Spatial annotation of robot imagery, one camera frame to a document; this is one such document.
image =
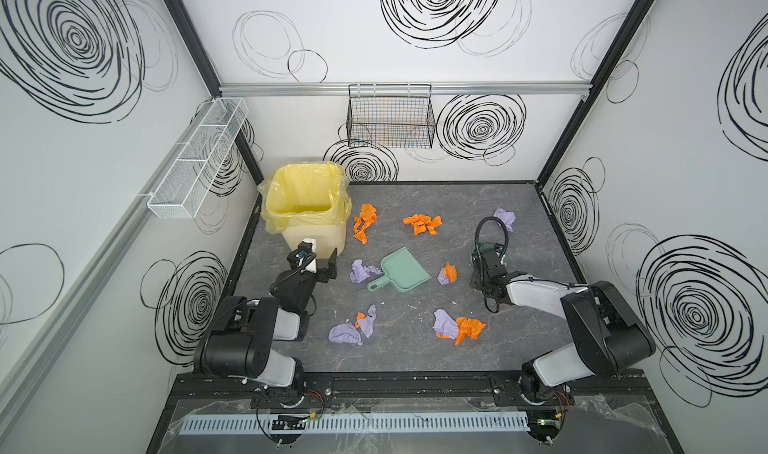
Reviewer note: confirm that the green hand brush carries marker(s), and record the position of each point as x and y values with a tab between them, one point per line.
476	252

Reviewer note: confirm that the yellow plastic bin liner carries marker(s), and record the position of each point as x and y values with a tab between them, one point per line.
305	194

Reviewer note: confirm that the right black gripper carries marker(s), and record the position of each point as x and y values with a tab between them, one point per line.
487	258

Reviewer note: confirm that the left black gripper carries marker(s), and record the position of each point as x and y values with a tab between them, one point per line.
313	265

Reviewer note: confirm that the purple paper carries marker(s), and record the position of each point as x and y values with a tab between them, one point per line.
445	326
361	272
345	334

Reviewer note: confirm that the cream trash bin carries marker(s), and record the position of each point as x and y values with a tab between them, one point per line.
327	237

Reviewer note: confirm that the orange paper scraps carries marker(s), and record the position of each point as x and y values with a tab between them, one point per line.
423	223

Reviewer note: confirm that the small orange purple scrap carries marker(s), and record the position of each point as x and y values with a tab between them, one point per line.
447	275

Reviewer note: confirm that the orange paper scrap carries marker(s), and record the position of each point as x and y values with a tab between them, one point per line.
366	218

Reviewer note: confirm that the black wire basket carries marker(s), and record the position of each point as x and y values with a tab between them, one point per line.
391	121

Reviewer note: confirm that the black front rail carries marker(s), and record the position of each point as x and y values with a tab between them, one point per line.
501	386

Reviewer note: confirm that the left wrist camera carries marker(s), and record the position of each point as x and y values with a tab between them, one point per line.
303	257

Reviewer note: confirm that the white wire shelf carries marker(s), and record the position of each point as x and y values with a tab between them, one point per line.
187	182

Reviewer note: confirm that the orange paper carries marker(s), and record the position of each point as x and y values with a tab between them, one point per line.
468	328

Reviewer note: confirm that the green dustpan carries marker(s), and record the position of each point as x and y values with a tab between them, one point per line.
401	271

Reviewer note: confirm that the purple paper ball back right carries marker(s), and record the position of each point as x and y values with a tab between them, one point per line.
508	218

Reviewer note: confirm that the aluminium wall rail back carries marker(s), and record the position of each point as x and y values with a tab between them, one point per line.
581	88

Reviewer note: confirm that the white slotted cable duct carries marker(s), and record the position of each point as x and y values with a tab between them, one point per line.
353	423

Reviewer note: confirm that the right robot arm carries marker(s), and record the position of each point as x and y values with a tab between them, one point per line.
607	335

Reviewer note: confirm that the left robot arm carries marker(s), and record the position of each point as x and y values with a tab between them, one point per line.
238	343

